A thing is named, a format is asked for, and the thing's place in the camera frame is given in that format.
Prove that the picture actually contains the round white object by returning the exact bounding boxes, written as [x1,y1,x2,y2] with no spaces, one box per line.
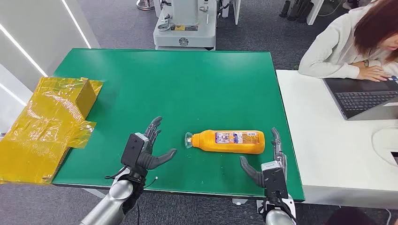
[372,127,398,167]

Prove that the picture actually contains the orange detergent bottle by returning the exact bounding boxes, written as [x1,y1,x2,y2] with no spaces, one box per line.
[185,129,266,155]

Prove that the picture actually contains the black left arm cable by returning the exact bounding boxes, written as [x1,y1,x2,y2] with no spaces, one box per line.
[105,166,140,225]

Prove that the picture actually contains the white desk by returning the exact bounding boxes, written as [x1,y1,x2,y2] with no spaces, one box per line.
[276,69,398,209]

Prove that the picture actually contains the yellow taped cardboard box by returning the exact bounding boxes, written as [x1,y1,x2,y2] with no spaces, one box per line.
[0,76,104,184]

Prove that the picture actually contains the white board panel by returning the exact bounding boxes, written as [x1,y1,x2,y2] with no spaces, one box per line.
[306,0,326,25]

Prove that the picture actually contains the green topped table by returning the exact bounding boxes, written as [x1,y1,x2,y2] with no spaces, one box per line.
[51,48,306,203]

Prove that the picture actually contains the thin white tipped wire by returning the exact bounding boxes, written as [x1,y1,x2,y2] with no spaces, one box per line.
[144,176,159,189]

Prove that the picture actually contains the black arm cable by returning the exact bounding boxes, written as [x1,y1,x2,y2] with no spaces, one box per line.
[105,166,140,225]
[260,195,298,225]

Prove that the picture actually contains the grey wheeled machine base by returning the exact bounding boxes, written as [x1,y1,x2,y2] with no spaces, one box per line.
[153,0,218,51]

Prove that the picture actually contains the black chair legs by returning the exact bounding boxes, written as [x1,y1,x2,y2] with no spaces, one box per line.
[279,0,314,24]

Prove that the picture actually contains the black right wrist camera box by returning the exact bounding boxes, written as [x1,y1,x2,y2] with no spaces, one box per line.
[261,161,289,200]

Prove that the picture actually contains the person's hand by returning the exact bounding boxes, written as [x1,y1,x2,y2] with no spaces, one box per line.
[354,60,392,82]

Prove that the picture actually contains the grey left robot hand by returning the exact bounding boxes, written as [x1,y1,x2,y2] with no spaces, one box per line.
[137,116,177,181]

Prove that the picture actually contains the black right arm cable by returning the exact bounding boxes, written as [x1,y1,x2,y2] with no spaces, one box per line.
[260,195,298,225]

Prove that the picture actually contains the grey laptop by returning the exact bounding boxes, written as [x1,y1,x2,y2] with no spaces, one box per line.
[323,75,398,121]

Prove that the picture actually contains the chrome stand base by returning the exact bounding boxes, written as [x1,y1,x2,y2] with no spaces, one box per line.
[136,0,155,11]

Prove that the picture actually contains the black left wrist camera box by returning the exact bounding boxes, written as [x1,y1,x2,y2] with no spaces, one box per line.
[120,133,150,169]

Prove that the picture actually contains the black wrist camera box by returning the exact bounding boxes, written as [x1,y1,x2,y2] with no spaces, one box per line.
[261,161,289,200]
[120,133,150,169]

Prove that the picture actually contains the person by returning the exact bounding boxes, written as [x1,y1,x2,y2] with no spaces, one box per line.
[298,0,398,82]

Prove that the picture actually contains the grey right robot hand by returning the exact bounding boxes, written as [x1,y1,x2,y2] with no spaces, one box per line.
[239,127,288,188]

